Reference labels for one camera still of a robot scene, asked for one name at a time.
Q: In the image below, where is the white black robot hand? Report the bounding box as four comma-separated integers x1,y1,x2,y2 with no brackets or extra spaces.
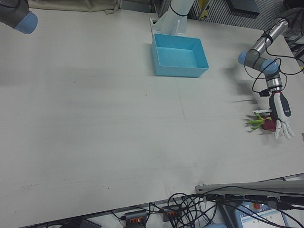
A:
252,91,296,141

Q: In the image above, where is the pink dragon fruit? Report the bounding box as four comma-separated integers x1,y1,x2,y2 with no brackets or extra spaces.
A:
246,113,278,133

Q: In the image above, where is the aluminium profile bar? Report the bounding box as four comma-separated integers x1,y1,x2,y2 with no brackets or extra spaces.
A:
195,174,304,199

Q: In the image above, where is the dark grey box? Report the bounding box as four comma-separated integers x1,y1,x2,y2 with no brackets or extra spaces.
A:
229,0,260,14

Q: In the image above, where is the blue plastic bin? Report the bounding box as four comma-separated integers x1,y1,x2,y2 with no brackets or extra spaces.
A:
150,33,209,78

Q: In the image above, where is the robot teach pendant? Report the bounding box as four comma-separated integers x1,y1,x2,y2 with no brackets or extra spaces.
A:
234,201,304,228

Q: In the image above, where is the white plastic stand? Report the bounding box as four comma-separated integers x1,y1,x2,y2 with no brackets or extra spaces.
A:
149,0,195,45

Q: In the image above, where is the beige cloth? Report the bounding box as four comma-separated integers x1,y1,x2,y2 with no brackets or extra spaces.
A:
28,0,119,14

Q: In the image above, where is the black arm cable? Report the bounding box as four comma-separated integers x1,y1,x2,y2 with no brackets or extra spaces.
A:
244,20,304,94

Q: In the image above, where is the black cable bundle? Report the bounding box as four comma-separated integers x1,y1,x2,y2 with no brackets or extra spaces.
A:
111,192,238,228

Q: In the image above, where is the grey power strip orange switch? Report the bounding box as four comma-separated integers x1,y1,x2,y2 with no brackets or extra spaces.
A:
162,205,183,222
124,210,147,224

